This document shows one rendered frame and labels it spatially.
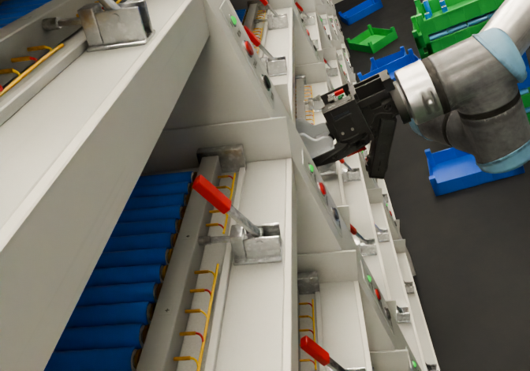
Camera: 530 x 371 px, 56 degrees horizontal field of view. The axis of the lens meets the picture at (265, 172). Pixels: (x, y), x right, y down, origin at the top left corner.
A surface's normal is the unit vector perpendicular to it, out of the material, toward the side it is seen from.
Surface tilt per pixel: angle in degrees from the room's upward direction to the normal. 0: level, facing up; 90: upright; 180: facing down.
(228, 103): 90
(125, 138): 109
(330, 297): 18
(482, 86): 93
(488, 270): 0
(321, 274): 90
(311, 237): 90
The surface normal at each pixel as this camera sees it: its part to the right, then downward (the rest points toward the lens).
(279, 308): -0.15, -0.85
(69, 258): 0.99, -0.10
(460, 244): -0.45, -0.77
